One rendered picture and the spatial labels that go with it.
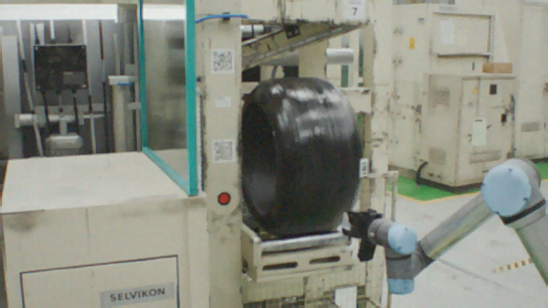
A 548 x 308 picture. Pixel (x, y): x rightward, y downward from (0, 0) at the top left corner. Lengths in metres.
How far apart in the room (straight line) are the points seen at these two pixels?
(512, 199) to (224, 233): 0.98
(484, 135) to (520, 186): 5.42
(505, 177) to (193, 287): 0.76
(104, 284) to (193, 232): 0.20
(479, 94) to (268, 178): 4.60
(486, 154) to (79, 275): 6.06
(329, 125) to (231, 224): 0.47
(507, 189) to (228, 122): 0.92
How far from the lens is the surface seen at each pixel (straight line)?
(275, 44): 2.48
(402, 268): 1.71
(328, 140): 1.95
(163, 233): 1.25
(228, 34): 1.99
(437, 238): 1.78
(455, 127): 6.64
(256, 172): 2.42
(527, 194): 1.52
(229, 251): 2.11
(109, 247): 1.24
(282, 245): 2.09
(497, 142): 7.11
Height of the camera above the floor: 1.57
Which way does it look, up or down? 11 degrees down
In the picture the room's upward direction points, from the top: straight up
